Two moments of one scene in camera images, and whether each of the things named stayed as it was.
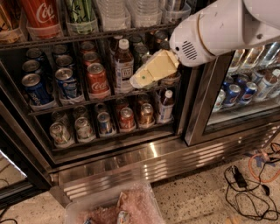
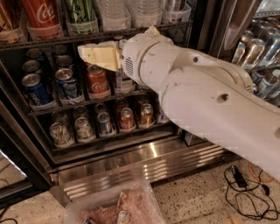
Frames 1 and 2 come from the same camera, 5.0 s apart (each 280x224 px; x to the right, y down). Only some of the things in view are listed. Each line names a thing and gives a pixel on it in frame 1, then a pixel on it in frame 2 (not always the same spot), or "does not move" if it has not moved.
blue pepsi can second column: x=66 y=83 does not move
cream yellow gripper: x=186 y=44 → x=132 y=56
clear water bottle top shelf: x=115 y=14 does not move
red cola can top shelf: x=41 y=17 does not move
